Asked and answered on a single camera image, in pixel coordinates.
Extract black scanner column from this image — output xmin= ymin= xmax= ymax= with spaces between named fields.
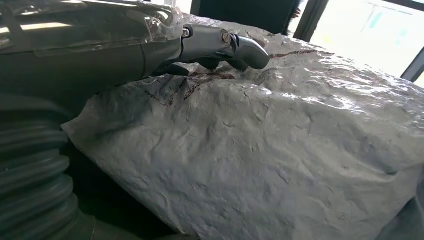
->
xmin=190 ymin=0 xmax=304 ymax=36

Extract white parcel with brown line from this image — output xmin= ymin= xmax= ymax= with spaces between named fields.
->
xmin=61 ymin=13 xmax=424 ymax=240

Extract dark window frame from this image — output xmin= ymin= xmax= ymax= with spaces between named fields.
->
xmin=293 ymin=0 xmax=424 ymax=84

